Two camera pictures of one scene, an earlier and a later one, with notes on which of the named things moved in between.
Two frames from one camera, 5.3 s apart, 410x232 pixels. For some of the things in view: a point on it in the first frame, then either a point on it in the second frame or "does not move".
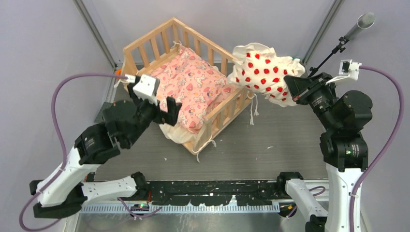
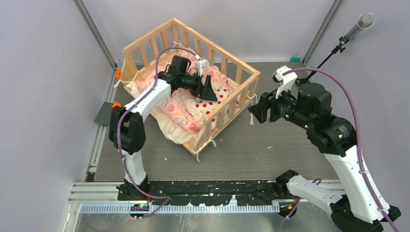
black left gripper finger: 173,109 → 208,92
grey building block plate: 99,118 does not move
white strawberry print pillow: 257,67 → 201,107
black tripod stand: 366,21 does not move
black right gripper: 298,85 → 259,109
